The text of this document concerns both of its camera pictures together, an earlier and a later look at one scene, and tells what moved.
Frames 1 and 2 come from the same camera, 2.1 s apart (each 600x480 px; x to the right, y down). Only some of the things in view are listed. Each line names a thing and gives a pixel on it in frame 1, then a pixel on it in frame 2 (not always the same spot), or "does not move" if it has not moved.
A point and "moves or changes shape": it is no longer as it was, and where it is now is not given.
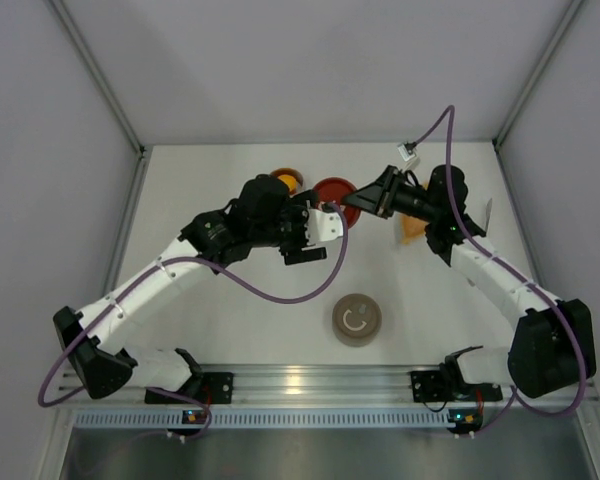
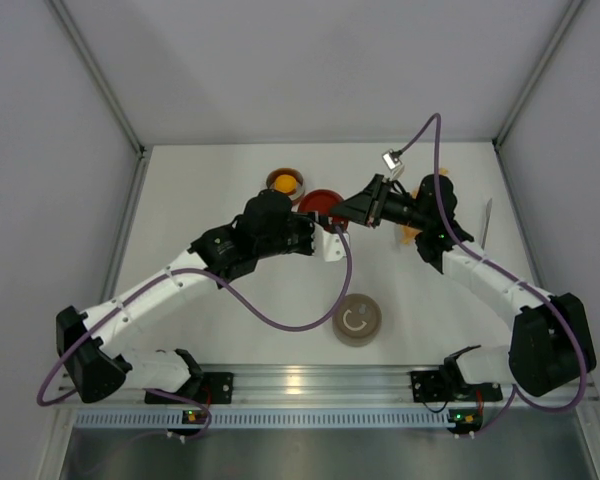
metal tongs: x=488 y=214 does not move
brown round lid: x=356 y=316 does not move
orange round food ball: x=289 y=180 does not move
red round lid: x=332 y=190 moves or changes shape
